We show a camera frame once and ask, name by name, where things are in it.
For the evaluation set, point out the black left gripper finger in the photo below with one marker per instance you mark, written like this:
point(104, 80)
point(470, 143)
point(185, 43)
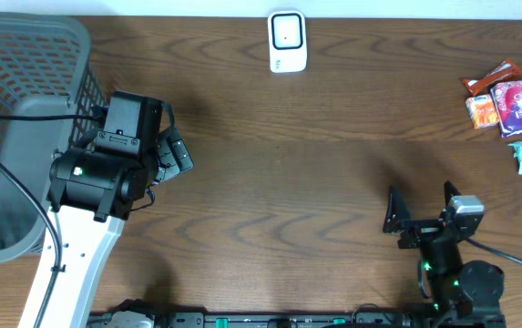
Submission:
point(168, 161)
point(180, 151)

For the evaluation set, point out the white barcode scanner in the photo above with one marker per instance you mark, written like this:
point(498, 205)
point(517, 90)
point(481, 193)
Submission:
point(287, 42)

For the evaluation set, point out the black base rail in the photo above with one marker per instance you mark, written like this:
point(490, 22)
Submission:
point(136, 313)

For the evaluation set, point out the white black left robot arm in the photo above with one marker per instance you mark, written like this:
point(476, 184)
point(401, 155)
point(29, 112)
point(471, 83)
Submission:
point(93, 187)

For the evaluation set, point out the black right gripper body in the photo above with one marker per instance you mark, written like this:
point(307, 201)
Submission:
point(421, 232)

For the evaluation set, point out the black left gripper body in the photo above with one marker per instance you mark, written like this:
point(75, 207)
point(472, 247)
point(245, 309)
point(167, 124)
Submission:
point(175, 152)

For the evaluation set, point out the grey plastic mesh basket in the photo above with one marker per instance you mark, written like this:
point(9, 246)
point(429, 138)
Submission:
point(47, 90)

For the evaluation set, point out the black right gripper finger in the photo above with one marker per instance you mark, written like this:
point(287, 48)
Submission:
point(397, 214)
point(450, 190)

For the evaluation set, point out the orange Kleenex tissue pack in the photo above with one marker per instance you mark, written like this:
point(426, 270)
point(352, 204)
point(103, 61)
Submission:
point(482, 111)

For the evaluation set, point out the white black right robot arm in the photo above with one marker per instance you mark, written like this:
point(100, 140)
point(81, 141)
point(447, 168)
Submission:
point(459, 294)

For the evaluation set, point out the orange chocolate bar wrapper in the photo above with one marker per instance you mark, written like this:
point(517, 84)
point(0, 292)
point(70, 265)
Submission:
point(504, 71)

